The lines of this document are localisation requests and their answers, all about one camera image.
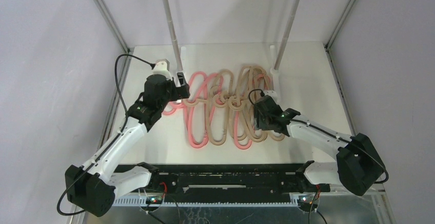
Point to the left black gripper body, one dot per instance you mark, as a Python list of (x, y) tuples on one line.
[(173, 93)]

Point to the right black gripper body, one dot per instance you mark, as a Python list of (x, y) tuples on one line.
[(259, 110)]

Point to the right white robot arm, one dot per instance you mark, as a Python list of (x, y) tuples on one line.
[(356, 166)]

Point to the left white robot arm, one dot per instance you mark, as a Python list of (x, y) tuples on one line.
[(95, 185)]

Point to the beige hanger middle table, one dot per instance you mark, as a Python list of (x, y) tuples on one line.
[(231, 93)]

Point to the right white rack foot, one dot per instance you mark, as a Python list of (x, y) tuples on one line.
[(275, 75)]

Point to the right grey rack pole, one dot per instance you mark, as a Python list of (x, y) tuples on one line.
[(286, 35)]

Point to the grey rack pole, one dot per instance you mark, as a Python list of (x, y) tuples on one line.
[(286, 35), (173, 36)]

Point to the right circuit board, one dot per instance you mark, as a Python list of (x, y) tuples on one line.
[(309, 204)]

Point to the circuit board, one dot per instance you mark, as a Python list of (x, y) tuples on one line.
[(153, 202), (309, 204)]

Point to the left grey rack pole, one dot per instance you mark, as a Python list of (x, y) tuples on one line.
[(173, 36)]

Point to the left circuit board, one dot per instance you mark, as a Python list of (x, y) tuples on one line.
[(153, 202)]

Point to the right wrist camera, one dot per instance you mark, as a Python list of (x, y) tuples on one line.
[(273, 94)]

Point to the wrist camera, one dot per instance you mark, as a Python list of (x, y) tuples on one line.
[(162, 67), (273, 94)]

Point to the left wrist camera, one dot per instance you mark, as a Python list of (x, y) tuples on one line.
[(162, 67)]

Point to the left aluminium frame post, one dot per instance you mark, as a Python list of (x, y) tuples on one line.
[(112, 25)]

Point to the aluminium frame post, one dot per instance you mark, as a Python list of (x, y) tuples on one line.
[(112, 25), (340, 23)]

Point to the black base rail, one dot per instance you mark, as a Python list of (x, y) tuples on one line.
[(233, 184)]

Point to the right aluminium frame post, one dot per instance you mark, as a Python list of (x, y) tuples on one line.
[(340, 23)]

